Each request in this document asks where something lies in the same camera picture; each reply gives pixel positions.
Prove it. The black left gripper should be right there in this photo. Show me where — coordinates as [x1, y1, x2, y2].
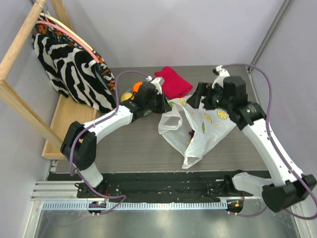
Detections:
[144, 91, 171, 114]

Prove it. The white lemon print plastic bag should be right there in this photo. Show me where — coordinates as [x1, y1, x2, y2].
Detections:
[158, 96, 236, 169]

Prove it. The dark purple grape bunch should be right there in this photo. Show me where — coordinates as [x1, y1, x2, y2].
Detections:
[188, 130, 195, 138]

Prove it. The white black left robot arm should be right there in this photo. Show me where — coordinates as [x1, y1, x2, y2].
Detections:
[60, 77, 171, 198]

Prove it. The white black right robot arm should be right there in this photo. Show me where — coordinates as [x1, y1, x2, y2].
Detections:
[187, 76, 317, 212]

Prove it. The folded red cloth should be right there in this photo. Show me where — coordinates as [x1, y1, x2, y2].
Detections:
[154, 66, 193, 99]

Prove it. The orange fruit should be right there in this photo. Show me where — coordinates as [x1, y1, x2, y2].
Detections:
[132, 81, 143, 93]

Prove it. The grey glass plate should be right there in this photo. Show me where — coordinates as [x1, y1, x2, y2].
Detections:
[119, 86, 154, 118]

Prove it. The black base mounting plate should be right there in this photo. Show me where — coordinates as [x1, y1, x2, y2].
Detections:
[76, 171, 255, 204]

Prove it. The zebra pattern black white garment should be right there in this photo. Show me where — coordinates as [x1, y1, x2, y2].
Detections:
[33, 33, 116, 113]

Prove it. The pink clothes hanger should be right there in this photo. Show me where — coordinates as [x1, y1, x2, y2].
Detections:
[36, 21, 100, 63]

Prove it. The camouflage orange black garment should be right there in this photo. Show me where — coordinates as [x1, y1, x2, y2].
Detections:
[36, 16, 115, 91]

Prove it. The cream clothes hanger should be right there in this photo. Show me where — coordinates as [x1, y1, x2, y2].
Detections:
[40, 13, 94, 51]

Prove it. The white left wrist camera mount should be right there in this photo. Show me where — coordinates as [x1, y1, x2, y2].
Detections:
[146, 76, 164, 94]

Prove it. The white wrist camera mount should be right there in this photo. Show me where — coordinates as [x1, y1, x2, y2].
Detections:
[146, 76, 164, 94]
[212, 65, 230, 88]

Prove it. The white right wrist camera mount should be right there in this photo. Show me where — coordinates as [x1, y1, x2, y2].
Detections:
[212, 65, 230, 88]

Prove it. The wooden clothes rack frame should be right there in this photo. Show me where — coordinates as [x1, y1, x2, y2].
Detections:
[0, 0, 98, 160]

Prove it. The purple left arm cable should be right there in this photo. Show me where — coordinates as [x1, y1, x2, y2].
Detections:
[68, 70, 152, 215]

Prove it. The aluminium cable duct rail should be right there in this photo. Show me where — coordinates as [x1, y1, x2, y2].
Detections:
[42, 200, 227, 211]

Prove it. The aluminium corner frame profile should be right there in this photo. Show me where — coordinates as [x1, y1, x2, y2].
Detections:
[251, 0, 294, 65]

